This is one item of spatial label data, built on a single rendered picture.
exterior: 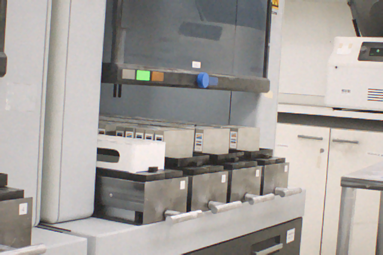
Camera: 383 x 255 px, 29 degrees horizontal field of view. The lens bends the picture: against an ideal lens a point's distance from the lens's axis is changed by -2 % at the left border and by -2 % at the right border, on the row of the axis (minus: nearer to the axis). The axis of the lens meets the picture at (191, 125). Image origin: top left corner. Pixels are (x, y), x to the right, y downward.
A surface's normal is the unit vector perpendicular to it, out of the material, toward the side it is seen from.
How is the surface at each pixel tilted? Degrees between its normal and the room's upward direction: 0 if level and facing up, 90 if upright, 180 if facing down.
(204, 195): 90
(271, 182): 90
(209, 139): 90
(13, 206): 90
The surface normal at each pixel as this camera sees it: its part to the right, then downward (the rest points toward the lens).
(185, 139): 0.86, 0.08
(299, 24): -0.51, 0.01
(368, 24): -0.33, 0.86
